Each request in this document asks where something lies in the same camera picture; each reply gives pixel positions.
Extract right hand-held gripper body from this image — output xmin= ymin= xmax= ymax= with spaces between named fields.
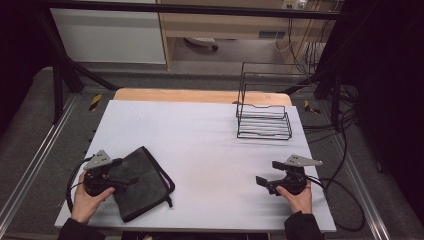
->
xmin=266 ymin=153 xmax=324 ymax=196

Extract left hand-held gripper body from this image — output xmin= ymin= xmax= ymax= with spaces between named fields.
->
xmin=82 ymin=149 xmax=122 ymax=198

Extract dark grey towel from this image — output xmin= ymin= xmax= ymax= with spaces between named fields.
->
xmin=108 ymin=145 xmax=176 ymax=224

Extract person's right hand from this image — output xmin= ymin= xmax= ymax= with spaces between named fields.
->
xmin=275 ymin=185 xmax=314 ymax=215

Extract person's left hand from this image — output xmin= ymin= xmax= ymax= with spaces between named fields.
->
xmin=71 ymin=181 xmax=116 ymax=225

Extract yellow black tape marker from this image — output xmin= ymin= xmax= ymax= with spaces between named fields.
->
xmin=88 ymin=93 xmax=103 ymax=112
xmin=303 ymin=99 xmax=322 ymax=115

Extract white table mat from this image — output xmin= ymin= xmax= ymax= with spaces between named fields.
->
xmin=54 ymin=99 xmax=338 ymax=234

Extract white cabinet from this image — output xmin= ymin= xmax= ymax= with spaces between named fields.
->
xmin=49 ymin=7 xmax=167 ymax=65

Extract blue grey desk label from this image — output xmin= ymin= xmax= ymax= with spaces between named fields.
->
xmin=258 ymin=30 xmax=287 ymax=40

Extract black curtain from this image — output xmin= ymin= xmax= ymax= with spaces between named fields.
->
xmin=0 ymin=0 xmax=52 ymax=136
xmin=343 ymin=0 xmax=424 ymax=216

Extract office chair base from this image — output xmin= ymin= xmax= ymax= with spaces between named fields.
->
xmin=183 ymin=36 xmax=220 ymax=52

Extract light wooden desk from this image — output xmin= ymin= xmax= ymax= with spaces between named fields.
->
xmin=156 ymin=0 xmax=345 ymax=72

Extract white power strip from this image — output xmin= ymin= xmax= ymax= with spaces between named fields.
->
xmin=281 ymin=0 xmax=308 ymax=11

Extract black metal crossbar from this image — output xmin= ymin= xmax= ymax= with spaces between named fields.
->
xmin=39 ymin=0 xmax=345 ymax=21

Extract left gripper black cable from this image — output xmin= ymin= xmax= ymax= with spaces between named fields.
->
xmin=65 ymin=155 xmax=96 ymax=215

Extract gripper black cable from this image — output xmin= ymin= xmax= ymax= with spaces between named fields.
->
xmin=305 ymin=175 xmax=366 ymax=233
xmin=65 ymin=155 xmax=96 ymax=215

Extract black wire rack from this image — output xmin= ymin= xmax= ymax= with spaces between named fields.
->
xmin=235 ymin=61 xmax=294 ymax=141

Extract aluminium floor rail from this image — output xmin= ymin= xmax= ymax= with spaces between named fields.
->
xmin=328 ymin=131 xmax=392 ymax=240
xmin=0 ymin=94 xmax=81 ymax=232

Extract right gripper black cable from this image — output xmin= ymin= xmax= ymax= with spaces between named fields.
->
xmin=305 ymin=175 xmax=366 ymax=233

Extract bundle of black floor cables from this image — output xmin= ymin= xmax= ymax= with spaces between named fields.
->
xmin=300 ymin=83 xmax=360 ymax=145

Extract black metal frame stand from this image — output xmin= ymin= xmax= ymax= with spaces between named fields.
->
xmin=280 ymin=0 xmax=360 ymax=132
xmin=34 ymin=6 xmax=120 ymax=125

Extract hanging desk cables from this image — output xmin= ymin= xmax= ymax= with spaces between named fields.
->
xmin=273 ymin=16 xmax=336 ymax=75

